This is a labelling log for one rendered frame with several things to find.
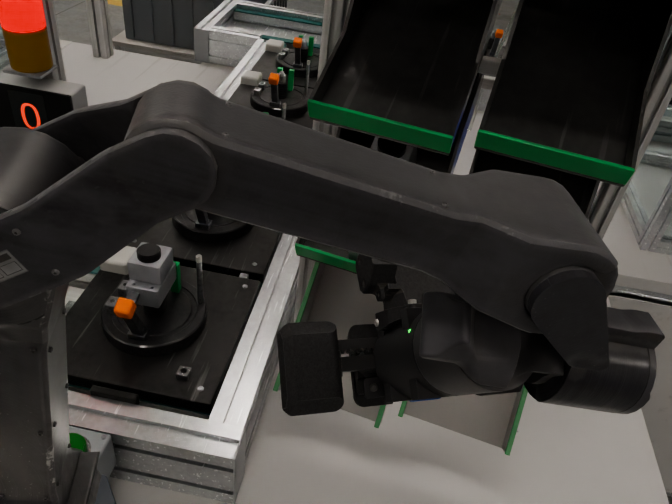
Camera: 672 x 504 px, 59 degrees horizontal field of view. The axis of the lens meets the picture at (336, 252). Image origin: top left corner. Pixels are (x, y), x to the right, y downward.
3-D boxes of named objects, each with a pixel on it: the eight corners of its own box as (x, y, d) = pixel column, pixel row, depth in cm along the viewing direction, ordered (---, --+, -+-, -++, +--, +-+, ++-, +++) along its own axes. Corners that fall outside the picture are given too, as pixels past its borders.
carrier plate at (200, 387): (211, 414, 75) (210, 403, 74) (29, 376, 77) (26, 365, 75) (260, 290, 94) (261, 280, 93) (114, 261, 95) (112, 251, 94)
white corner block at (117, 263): (129, 285, 92) (126, 265, 89) (100, 279, 92) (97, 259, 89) (141, 266, 95) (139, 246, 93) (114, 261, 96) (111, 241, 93)
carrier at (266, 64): (336, 99, 153) (342, 51, 145) (245, 83, 154) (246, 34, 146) (350, 66, 172) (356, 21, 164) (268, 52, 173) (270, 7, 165)
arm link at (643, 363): (556, 270, 26) (760, 315, 29) (500, 172, 32) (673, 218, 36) (446, 423, 33) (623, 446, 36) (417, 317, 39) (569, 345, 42)
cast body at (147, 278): (159, 309, 78) (155, 268, 74) (126, 302, 78) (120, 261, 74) (182, 269, 85) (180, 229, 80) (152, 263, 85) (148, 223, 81)
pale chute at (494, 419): (504, 449, 72) (509, 456, 67) (399, 411, 74) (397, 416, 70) (568, 228, 75) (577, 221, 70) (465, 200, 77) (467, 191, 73)
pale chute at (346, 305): (381, 423, 73) (378, 428, 68) (281, 387, 75) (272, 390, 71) (449, 206, 75) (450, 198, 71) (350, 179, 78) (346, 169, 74)
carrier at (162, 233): (263, 284, 95) (266, 220, 87) (118, 255, 97) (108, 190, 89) (295, 203, 114) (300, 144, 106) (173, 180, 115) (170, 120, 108)
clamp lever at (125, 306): (143, 338, 78) (128, 314, 71) (128, 335, 78) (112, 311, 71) (152, 313, 79) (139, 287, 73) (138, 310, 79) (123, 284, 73)
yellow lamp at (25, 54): (40, 76, 74) (32, 36, 71) (2, 69, 75) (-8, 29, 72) (61, 61, 78) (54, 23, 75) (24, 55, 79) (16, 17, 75)
